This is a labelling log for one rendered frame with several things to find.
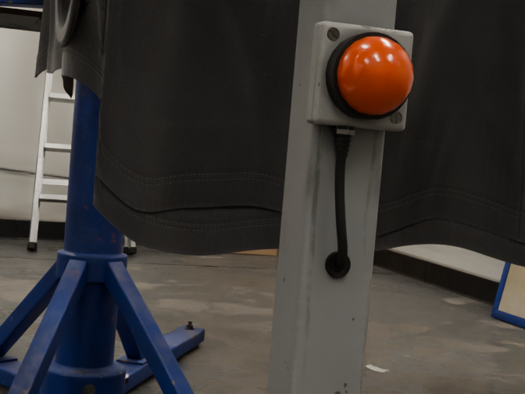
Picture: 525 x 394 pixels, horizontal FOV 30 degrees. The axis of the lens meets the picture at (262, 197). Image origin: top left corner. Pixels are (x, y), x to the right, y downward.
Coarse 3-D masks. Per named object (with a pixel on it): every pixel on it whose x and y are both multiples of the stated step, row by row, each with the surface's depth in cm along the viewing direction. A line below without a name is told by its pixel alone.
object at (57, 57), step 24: (48, 0) 116; (72, 0) 77; (96, 0) 77; (48, 24) 116; (72, 24) 79; (96, 24) 78; (48, 48) 110; (72, 48) 82; (96, 48) 79; (48, 72) 109; (72, 72) 82; (96, 72) 80
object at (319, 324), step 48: (336, 0) 49; (384, 0) 49; (288, 144) 52; (288, 192) 52; (288, 240) 51; (336, 240) 50; (288, 288) 51; (336, 288) 50; (288, 336) 50; (336, 336) 50; (288, 384) 50; (336, 384) 50
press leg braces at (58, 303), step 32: (32, 288) 221; (64, 288) 197; (128, 288) 201; (32, 320) 226; (64, 320) 193; (128, 320) 199; (0, 352) 232; (32, 352) 187; (128, 352) 242; (160, 352) 194; (32, 384) 182; (160, 384) 192
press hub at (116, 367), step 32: (96, 96) 202; (96, 128) 203; (96, 224) 204; (64, 256) 205; (96, 256) 203; (96, 288) 205; (96, 320) 205; (64, 352) 206; (96, 352) 206; (64, 384) 203; (96, 384) 204
